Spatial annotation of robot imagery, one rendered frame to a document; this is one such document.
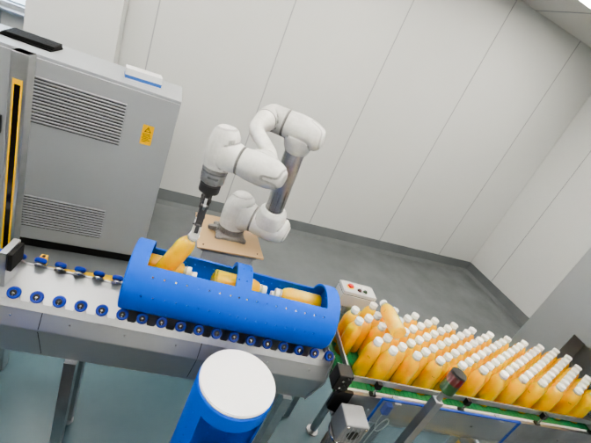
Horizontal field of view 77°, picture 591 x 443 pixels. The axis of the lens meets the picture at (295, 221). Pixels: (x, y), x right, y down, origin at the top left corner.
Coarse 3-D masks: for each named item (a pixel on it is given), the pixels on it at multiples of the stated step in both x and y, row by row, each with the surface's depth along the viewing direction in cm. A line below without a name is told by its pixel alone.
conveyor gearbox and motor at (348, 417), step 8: (344, 408) 161; (352, 408) 163; (360, 408) 165; (336, 416) 164; (344, 416) 158; (352, 416) 159; (360, 416) 161; (336, 424) 162; (344, 424) 156; (352, 424) 156; (360, 424) 157; (328, 432) 166; (336, 432) 160; (344, 432) 157; (352, 432) 157; (360, 432) 157; (328, 440) 166; (336, 440) 159; (344, 440) 159; (352, 440) 160; (360, 440) 161
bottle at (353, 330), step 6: (348, 324) 180; (354, 324) 177; (360, 324) 177; (348, 330) 178; (354, 330) 177; (360, 330) 177; (342, 336) 181; (348, 336) 178; (354, 336) 177; (342, 342) 181; (348, 342) 179; (354, 342) 180; (336, 348) 184; (348, 348) 181
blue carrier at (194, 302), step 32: (128, 288) 136; (160, 288) 139; (192, 288) 142; (224, 288) 146; (320, 288) 179; (192, 320) 148; (224, 320) 148; (256, 320) 150; (288, 320) 153; (320, 320) 157
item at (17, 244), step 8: (16, 240) 141; (8, 248) 136; (16, 248) 138; (0, 256) 134; (8, 256) 135; (16, 256) 138; (0, 264) 135; (8, 264) 136; (16, 264) 140; (0, 272) 137; (8, 272) 140; (16, 272) 147; (0, 280) 138; (8, 280) 142
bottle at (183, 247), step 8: (184, 240) 141; (192, 240) 141; (176, 248) 141; (184, 248) 141; (192, 248) 143; (168, 256) 143; (176, 256) 142; (184, 256) 143; (160, 264) 144; (168, 264) 143; (176, 264) 144
